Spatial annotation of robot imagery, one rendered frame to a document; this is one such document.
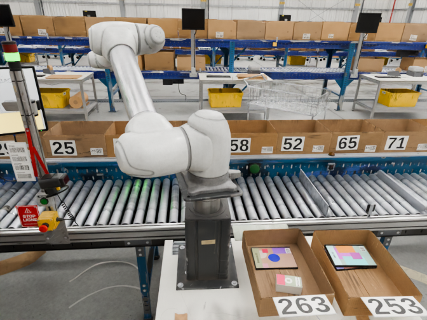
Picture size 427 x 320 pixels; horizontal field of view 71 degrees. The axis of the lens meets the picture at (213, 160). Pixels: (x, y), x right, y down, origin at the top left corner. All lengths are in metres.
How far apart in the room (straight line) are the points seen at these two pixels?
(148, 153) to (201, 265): 0.57
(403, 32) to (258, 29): 3.09
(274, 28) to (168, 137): 5.82
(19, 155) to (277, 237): 1.26
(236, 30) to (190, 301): 5.73
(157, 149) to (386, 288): 1.10
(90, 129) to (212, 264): 1.52
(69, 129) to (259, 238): 1.63
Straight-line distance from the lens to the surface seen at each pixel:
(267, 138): 2.10
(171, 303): 1.30
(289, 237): 1.54
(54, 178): 1.53
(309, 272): 1.45
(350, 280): 1.48
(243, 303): 1.30
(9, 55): 1.47
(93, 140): 2.12
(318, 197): 1.94
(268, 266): 1.42
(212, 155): 1.00
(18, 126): 1.66
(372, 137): 2.42
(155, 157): 0.93
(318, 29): 6.94
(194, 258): 1.26
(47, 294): 2.55
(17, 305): 2.57
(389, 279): 1.57
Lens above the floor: 1.76
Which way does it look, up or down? 26 degrees down
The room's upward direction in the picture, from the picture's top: 1 degrees clockwise
